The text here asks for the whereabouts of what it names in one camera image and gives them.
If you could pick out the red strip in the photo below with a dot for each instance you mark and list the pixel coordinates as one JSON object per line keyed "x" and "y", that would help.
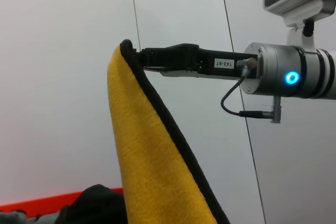
{"x": 39, "y": 204}

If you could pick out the black cloth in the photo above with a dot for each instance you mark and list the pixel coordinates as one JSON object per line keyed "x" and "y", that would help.
{"x": 97, "y": 205}

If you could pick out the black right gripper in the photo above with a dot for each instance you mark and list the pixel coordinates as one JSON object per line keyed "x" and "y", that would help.
{"x": 204, "y": 64}

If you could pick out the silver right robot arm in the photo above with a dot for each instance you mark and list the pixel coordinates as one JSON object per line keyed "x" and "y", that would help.
{"x": 278, "y": 69}

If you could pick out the yellow and grey towel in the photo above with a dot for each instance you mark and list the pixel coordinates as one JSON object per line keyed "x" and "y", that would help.
{"x": 147, "y": 142}

